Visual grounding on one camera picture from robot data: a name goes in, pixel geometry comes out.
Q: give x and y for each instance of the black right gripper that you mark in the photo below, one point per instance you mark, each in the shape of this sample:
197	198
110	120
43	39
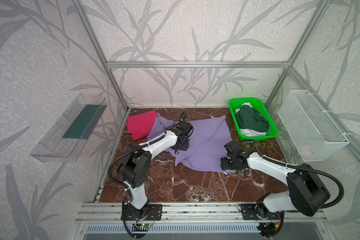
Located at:
225	162

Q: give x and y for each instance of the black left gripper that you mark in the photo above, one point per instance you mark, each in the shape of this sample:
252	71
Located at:
182	144

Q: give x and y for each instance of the purple printed t-shirt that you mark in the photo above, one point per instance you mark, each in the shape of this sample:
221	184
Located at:
206	145

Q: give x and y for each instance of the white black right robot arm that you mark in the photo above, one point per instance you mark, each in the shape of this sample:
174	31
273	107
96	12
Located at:
306	192

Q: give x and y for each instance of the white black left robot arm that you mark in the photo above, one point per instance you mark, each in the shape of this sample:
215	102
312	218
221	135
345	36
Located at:
135	166

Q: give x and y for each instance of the white t-shirt in basket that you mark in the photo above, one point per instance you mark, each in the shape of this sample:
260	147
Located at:
251	133

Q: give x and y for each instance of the dark green t-shirt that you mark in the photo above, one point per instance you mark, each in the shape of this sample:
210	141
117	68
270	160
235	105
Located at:
250	119

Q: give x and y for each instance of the folded magenta t-shirt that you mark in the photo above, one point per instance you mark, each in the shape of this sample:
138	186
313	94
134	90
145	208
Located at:
139	126

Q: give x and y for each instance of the green plastic basket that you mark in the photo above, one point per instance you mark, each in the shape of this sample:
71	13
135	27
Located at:
257	105

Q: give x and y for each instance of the green circuit board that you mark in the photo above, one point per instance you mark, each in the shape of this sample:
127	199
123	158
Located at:
142	227

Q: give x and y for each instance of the white wire mesh basket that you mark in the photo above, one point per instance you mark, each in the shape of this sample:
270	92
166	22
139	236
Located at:
312	130

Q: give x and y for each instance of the aluminium horizontal frame bar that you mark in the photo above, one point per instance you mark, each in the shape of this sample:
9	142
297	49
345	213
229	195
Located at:
190	64

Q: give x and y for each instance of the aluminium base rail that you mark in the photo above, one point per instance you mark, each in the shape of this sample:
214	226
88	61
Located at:
175	212

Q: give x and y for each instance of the clear plastic wall tray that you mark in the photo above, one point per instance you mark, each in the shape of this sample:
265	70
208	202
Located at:
66	139

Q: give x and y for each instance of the left aluminium frame post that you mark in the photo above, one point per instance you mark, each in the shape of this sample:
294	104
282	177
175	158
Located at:
89	31

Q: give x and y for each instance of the aluminium frame post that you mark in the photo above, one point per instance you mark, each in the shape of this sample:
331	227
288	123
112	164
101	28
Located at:
89	31
314	21

